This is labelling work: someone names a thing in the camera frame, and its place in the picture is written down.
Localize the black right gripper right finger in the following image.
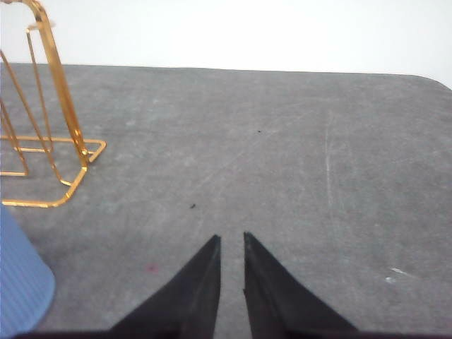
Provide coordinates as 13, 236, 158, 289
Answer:
244, 232, 391, 339

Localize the gold wire cup rack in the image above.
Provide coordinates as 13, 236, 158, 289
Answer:
0, 0, 107, 207

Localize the blue ribbed cup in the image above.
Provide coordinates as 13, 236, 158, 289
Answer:
0, 207, 55, 339

